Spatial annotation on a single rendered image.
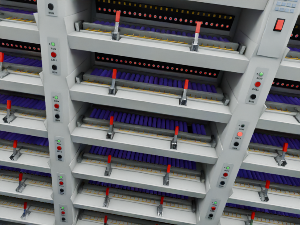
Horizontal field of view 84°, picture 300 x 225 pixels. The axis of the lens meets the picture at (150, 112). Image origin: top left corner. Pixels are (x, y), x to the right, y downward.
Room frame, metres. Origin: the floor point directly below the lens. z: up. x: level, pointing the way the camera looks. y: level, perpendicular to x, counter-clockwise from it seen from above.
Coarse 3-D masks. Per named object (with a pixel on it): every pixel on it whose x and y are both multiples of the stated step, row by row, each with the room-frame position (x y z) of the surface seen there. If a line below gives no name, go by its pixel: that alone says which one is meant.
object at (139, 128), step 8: (88, 120) 0.66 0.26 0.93; (96, 120) 0.66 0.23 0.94; (104, 120) 0.67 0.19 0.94; (120, 128) 0.65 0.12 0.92; (128, 128) 0.66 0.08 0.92; (136, 128) 0.65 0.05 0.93; (144, 128) 0.65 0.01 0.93; (152, 128) 0.66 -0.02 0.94; (184, 136) 0.65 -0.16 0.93; (192, 136) 0.64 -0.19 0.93; (200, 136) 0.65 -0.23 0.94; (208, 136) 0.65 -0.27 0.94
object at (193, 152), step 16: (80, 112) 0.68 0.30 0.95; (80, 128) 0.63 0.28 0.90; (208, 128) 0.74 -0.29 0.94; (96, 144) 0.60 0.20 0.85; (112, 144) 0.60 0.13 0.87; (128, 144) 0.59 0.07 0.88; (144, 144) 0.60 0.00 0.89; (160, 144) 0.61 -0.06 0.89; (208, 144) 0.64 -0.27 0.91; (192, 160) 0.59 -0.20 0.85; (208, 160) 0.59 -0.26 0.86
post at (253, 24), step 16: (272, 0) 0.58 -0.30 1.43; (240, 16) 0.77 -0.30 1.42; (256, 16) 0.63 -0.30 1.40; (256, 32) 0.59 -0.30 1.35; (288, 32) 0.57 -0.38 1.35; (256, 48) 0.58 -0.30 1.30; (256, 64) 0.58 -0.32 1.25; (272, 64) 0.58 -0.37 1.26; (240, 80) 0.60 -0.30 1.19; (272, 80) 0.57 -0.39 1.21; (240, 96) 0.58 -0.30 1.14; (240, 112) 0.58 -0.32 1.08; (256, 112) 0.57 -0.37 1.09; (224, 128) 0.61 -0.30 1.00; (224, 144) 0.58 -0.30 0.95; (224, 160) 0.58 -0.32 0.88; (240, 160) 0.57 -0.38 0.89; (208, 176) 0.61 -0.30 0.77; (208, 192) 0.58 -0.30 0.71; (224, 192) 0.58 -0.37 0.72; (208, 224) 0.58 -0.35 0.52
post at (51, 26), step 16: (64, 0) 0.59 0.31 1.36; (80, 0) 0.70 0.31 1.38; (48, 16) 0.60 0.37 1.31; (64, 16) 0.59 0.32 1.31; (48, 32) 0.60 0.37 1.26; (64, 32) 0.59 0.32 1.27; (64, 48) 0.59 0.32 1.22; (48, 64) 0.60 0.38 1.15; (64, 64) 0.59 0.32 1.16; (48, 80) 0.60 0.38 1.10; (64, 80) 0.59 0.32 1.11; (48, 96) 0.60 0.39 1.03; (64, 96) 0.59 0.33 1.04; (48, 112) 0.60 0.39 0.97; (64, 112) 0.59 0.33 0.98; (48, 128) 0.60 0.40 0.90; (64, 128) 0.59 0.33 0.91; (64, 144) 0.59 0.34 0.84; (80, 144) 0.68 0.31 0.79; (64, 224) 0.60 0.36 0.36
